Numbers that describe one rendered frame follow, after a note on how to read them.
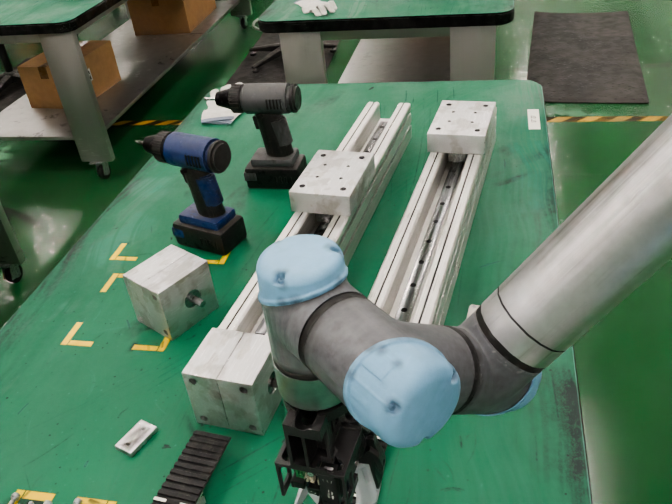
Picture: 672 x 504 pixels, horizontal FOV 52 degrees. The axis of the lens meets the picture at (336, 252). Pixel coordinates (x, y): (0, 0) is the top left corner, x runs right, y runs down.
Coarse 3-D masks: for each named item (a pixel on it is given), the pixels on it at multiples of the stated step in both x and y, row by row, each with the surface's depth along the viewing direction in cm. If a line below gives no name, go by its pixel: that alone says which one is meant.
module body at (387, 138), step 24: (360, 120) 148; (384, 120) 156; (408, 120) 153; (360, 144) 144; (384, 144) 137; (384, 168) 136; (312, 216) 121; (336, 216) 117; (360, 216) 123; (336, 240) 111; (240, 312) 98
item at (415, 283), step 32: (480, 160) 129; (416, 192) 121; (448, 192) 125; (480, 192) 134; (416, 224) 113; (448, 224) 111; (416, 256) 112; (448, 256) 104; (384, 288) 99; (416, 288) 103; (448, 288) 105; (416, 320) 93
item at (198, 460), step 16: (208, 432) 87; (192, 448) 85; (208, 448) 85; (224, 448) 85; (176, 464) 83; (192, 464) 83; (208, 464) 83; (176, 480) 81; (192, 480) 81; (160, 496) 80; (176, 496) 79; (192, 496) 79
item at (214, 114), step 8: (224, 88) 188; (208, 104) 185; (208, 112) 178; (216, 112) 177; (224, 112) 177; (232, 112) 177; (208, 120) 175; (216, 120) 175; (224, 120) 175; (232, 120) 175
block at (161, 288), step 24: (144, 264) 109; (168, 264) 108; (192, 264) 107; (144, 288) 104; (168, 288) 103; (192, 288) 107; (144, 312) 109; (168, 312) 105; (192, 312) 109; (168, 336) 107
